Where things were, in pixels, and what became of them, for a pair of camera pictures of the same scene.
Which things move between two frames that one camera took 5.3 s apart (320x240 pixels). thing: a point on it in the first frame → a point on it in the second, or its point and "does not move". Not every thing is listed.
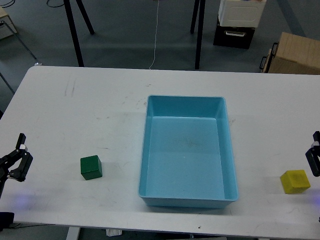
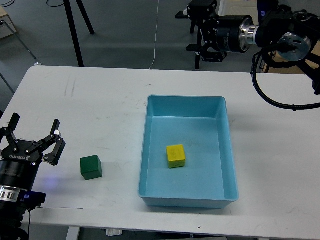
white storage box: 241,13 does not move
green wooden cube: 91,167 does not move
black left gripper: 10,160 → 19,159
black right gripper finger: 313,155 → 229,33
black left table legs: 73,30 does not move
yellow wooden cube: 295,181 → 176,156
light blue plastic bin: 187,158 does not move
